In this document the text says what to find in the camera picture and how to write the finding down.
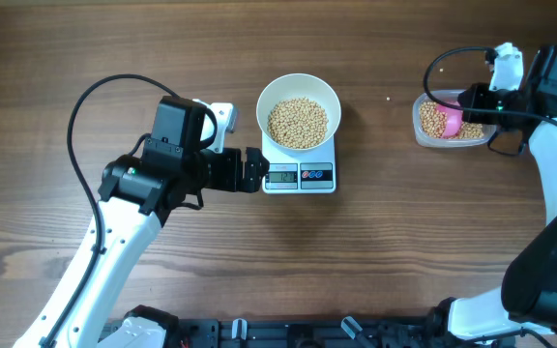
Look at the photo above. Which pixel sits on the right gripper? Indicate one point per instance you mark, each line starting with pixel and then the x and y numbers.
pixel 474 96

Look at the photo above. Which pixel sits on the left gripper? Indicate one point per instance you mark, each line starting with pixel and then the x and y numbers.
pixel 232 181

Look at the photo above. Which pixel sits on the pink plastic scoop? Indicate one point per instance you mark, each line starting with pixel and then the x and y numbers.
pixel 453 121

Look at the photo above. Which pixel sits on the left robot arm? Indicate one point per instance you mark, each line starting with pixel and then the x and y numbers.
pixel 183 155

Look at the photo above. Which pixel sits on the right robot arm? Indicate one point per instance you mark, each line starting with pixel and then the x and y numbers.
pixel 526 302

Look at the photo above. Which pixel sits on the soybeans in white bowl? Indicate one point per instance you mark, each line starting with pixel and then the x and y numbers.
pixel 298 123

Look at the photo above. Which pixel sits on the white digital kitchen scale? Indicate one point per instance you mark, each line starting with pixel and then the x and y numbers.
pixel 300 172

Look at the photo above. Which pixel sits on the white bowl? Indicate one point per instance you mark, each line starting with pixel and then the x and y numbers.
pixel 299 85

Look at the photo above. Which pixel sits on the pile of soybeans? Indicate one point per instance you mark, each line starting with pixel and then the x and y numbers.
pixel 433 122

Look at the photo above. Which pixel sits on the clear plastic container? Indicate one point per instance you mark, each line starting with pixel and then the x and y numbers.
pixel 427 141

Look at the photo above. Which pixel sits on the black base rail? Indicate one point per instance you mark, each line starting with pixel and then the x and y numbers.
pixel 241 333

